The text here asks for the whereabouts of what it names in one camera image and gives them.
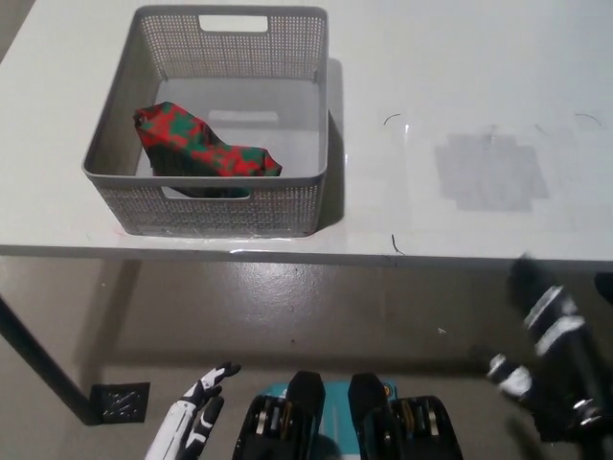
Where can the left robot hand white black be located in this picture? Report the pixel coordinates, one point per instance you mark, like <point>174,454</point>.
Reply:
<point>184,421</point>

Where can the grey perforated plastic basket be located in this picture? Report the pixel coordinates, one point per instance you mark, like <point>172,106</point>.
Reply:
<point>287,211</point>

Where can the red green coffee bean bag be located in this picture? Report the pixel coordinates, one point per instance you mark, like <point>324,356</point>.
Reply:
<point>191,139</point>

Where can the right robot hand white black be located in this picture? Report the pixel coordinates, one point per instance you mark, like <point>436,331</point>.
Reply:
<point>560,364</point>

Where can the grey clear tape patch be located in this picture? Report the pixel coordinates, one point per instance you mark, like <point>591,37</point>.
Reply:
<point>493,172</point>

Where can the black floor tape patch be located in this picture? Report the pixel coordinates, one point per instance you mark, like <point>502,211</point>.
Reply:
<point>120,402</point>

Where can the black metal table leg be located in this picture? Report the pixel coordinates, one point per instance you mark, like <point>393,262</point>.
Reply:
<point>43,359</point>

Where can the dark round object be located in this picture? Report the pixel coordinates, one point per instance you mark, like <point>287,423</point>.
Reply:
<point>606,287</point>

